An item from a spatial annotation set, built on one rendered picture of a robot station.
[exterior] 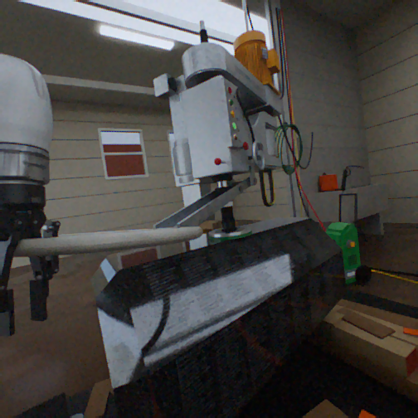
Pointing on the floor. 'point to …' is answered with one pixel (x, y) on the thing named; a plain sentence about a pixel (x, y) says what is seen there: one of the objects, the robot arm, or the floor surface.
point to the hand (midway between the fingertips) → (22, 307)
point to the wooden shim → (98, 400)
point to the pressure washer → (349, 235)
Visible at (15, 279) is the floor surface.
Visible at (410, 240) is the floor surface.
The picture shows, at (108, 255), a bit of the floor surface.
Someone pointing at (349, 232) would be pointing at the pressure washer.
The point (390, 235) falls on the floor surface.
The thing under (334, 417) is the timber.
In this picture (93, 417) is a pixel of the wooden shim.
